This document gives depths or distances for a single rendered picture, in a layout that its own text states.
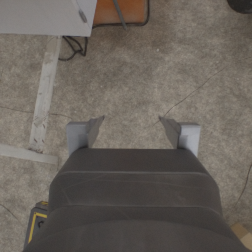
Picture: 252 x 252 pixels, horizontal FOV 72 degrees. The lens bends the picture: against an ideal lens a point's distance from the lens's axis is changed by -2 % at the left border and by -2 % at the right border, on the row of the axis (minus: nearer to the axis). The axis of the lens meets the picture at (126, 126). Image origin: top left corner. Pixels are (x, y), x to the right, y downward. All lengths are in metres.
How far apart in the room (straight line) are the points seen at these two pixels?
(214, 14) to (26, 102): 1.49
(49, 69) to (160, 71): 0.71
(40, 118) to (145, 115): 0.65
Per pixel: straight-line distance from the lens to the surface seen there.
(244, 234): 1.24
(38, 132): 1.13
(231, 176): 1.29
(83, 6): 0.63
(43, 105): 1.14
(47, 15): 0.64
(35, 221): 1.09
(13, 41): 1.80
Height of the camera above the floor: 1.17
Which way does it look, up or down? 80 degrees down
